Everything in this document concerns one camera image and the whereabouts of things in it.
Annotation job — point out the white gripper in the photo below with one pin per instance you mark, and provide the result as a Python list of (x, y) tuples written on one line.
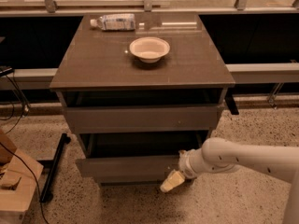
[(184, 164)]

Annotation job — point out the grey drawer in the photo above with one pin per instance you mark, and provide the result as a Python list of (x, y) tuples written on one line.
[(138, 120), (136, 156), (126, 183)]

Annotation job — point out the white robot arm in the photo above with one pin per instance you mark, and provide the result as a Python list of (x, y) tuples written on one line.
[(218, 155)]

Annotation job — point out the grey bottom drawer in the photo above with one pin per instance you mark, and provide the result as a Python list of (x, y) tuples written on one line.
[(126, 183)]

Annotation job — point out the grey top drawer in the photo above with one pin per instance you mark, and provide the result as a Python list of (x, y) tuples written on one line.
[(138, 120)]

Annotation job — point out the grey drawer cabinet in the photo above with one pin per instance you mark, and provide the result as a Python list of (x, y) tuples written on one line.
[(100, 71)]

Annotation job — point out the white bowl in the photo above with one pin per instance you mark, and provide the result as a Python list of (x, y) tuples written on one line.
[(149, 49)]

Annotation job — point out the black metal floor stand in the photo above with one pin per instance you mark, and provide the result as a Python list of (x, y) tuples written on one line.
[(52, 167)]

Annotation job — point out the clear plastic water bottle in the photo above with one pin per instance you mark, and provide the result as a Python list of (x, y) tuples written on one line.
[(115, 22)]

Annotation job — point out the cardboard box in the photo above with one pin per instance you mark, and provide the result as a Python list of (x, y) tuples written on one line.
[(19, 173)]

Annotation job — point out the metal window railing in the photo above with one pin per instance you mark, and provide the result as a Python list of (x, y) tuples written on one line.
[(146, 0)]

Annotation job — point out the black bracket behind cabinet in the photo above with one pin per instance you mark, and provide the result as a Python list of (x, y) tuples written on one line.
[(230, 102)]

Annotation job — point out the metal floor bracket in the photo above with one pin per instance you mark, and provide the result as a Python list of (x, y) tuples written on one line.
[(273, 94)]

